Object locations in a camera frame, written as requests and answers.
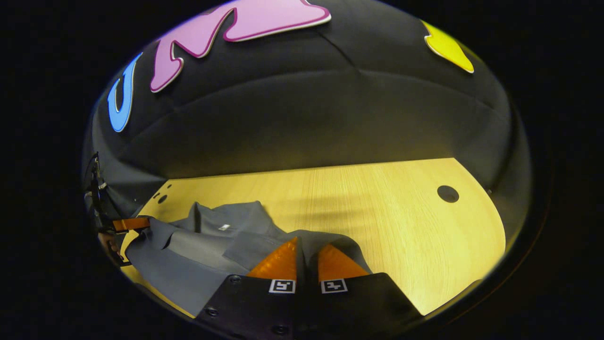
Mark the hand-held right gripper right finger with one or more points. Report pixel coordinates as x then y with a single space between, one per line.
363 304

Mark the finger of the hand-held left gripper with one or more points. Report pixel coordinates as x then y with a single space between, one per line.
134 224

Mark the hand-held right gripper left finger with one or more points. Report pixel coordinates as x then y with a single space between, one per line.
255 304

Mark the grey collared shirt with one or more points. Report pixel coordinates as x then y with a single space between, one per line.
198 250

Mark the black backdrop cloth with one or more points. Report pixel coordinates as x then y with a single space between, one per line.
306 118

